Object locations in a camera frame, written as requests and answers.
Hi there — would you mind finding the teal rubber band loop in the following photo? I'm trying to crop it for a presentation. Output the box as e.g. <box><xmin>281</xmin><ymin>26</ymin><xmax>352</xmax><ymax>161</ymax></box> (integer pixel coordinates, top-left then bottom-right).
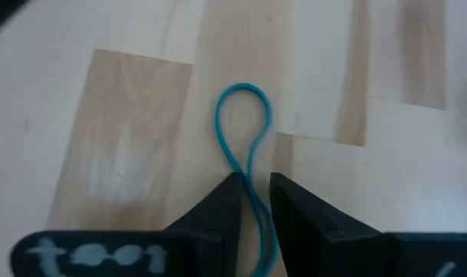
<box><xmin>214</xmin><ymin>82</ymin><xmax>282</xmax><ymax>277</ymax></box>

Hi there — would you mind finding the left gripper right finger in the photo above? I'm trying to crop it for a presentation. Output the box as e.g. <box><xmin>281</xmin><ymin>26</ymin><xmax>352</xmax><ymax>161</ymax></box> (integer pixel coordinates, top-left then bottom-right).
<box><xmin>269</xmin><ymin>172</ymin><xmax>467</xmax><ymax>277</ymax></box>

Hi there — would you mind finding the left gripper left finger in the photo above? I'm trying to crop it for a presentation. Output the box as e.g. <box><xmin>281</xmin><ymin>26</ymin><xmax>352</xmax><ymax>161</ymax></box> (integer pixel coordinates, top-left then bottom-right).
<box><xmin>9</xmin><ymin>172</ymin><xmax>245</xmax><ymax>277</ymax></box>

